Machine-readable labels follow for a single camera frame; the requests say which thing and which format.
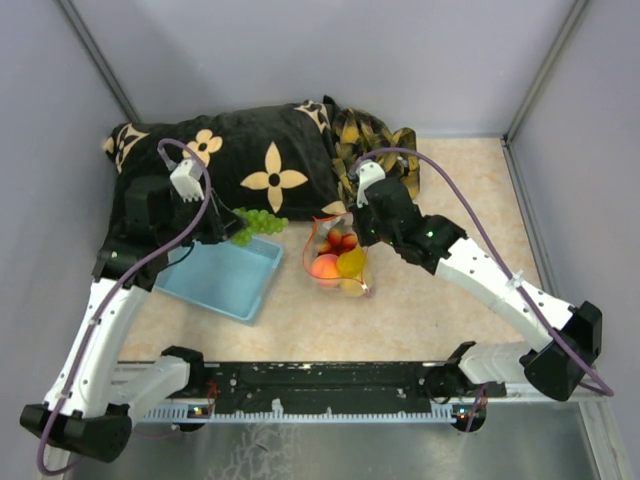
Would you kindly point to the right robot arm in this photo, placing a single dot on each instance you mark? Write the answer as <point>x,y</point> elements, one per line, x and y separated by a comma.
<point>562,338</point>

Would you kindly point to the yellow lemon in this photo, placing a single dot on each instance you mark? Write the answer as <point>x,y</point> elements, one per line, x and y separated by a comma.
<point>353,287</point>

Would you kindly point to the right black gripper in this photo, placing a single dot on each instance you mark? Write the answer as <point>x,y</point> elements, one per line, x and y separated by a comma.
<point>358,214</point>

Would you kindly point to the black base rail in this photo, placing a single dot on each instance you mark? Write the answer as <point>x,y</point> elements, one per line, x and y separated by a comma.
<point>336,387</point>

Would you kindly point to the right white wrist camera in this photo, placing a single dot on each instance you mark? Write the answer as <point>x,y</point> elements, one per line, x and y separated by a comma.
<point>367,173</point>

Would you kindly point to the yellow pepper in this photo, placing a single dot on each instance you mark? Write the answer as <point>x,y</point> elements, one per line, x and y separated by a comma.
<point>352,264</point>

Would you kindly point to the yellow plaid shirt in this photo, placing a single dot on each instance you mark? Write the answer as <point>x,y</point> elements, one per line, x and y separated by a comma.
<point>355,133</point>

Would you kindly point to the light blue plastic basket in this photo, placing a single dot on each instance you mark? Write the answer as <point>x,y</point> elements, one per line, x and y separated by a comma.
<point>224,278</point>

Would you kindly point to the green lettuce leaf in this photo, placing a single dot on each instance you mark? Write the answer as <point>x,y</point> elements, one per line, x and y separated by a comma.
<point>259,222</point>

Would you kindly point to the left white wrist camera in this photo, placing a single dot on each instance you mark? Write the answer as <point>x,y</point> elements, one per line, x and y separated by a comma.
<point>185,179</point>

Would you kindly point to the clear zip bag orange zipper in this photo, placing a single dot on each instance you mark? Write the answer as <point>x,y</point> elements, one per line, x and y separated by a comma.
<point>320,229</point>

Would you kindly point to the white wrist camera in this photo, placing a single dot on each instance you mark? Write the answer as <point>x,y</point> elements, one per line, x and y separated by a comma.
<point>185,179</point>
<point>367,173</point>

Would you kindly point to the black floral pillow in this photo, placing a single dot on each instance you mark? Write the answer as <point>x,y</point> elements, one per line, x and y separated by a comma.
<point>275,158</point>

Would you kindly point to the orange peach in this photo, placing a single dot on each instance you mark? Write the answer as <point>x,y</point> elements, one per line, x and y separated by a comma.
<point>324,271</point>

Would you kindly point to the red cherry tomato bunch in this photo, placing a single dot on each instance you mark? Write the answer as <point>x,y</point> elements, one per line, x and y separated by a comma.
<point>337,242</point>

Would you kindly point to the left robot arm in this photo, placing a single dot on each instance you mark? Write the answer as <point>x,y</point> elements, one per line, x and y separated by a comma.
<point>82,413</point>

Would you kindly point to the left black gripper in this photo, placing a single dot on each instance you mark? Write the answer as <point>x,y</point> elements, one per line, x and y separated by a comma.
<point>222,223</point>

